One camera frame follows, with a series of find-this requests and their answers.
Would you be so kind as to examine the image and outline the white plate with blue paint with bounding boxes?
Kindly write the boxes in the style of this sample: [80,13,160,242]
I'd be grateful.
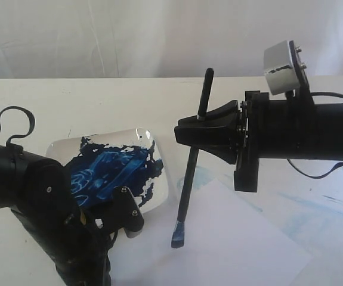
[46,128,168,230]

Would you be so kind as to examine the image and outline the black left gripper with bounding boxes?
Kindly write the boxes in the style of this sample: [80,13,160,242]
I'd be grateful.
[48,214,110,285]

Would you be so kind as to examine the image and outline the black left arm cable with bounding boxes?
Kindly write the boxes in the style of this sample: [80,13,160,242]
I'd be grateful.
[0,106,36,148]

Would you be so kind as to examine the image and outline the black paintbrush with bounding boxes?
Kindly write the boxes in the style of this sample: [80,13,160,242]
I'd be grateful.
[171,67,214,249]

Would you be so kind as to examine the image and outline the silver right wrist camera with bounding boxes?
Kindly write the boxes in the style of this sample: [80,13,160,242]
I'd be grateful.
[263,41,299,95]

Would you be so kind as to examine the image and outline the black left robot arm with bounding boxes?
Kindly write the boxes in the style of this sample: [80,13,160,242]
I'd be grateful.
[0,144,111,285]

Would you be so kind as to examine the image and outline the white paper sheet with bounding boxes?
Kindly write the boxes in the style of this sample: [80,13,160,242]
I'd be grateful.
[109,180,311,285]

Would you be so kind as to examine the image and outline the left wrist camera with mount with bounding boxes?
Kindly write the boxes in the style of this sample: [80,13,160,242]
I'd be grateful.
[96,186,144,238]

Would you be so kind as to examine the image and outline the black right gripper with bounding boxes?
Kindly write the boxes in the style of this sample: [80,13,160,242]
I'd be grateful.
[174,91,316,192]

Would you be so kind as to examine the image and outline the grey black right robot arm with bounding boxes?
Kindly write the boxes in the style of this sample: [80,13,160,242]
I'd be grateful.
[174,91,343,192]

